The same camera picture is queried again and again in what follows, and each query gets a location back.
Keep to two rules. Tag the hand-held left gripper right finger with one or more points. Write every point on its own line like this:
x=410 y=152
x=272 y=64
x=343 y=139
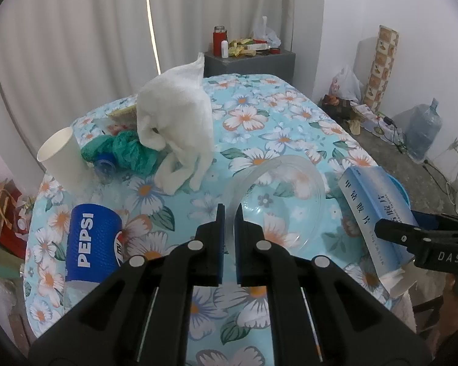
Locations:
x=248 y=259

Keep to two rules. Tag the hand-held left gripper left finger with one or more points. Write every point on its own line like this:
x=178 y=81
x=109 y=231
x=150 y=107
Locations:
x=220 y=251

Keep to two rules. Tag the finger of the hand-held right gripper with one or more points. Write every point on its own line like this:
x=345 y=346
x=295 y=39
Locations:
x=404 y=234
x=427 y=221

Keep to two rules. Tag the blue white medicine box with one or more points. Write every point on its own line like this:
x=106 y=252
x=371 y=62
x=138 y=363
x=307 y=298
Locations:
x=370 y=206

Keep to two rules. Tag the clear plastic bowl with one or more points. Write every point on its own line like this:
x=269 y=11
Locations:
x=286 y=217

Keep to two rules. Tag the blue basin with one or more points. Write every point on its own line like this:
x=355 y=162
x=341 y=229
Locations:
x=400 y=192

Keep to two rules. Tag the blue water jug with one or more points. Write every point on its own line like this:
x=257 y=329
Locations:
x=423 y=133

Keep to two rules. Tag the green plastic bag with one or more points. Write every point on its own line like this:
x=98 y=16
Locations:
x=133 y=152

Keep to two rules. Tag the floral blue tablecloth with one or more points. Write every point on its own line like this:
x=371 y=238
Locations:
x=252 y=122

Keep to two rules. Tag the blue paper cup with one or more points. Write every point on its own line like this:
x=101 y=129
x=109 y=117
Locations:
x=84 y=244

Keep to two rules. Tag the dark brown bag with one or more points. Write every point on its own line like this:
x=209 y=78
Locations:
x=337 y=108

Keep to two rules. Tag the white paper towel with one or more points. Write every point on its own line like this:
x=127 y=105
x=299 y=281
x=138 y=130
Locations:
x=175 y=114

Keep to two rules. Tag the clear bottle blue cap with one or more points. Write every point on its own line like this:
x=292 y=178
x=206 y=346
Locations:
x=106 y=162

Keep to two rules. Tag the patterned roll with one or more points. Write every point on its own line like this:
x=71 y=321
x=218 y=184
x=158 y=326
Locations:
x=381 y=68

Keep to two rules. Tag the white plastic bag red print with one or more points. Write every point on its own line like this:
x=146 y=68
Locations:
x=345 y=84

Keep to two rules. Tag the yellow green wrapper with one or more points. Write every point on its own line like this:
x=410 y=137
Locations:
x=124 y=115

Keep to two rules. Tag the white paper cup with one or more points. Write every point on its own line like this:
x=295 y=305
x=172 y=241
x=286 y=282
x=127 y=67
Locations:
x=63 y=160

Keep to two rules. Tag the grey cabinet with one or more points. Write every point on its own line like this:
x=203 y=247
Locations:
x=252 y=66

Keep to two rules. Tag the small white bottle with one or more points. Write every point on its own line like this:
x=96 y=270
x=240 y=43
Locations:
x=225 y=49

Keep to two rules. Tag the red gift bag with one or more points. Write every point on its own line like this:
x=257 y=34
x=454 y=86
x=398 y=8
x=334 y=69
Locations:
x=17 y=225

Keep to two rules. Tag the pile of small packets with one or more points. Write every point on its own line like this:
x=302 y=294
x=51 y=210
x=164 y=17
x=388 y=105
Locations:
x=246 y=47

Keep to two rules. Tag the red thermos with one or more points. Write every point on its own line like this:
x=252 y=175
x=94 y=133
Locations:
x=218 y=40

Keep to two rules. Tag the clear plastic bag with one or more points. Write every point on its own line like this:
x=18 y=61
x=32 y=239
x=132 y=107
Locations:
x=267 y=34

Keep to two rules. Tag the white curtain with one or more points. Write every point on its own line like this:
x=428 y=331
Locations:
x=80 y=45

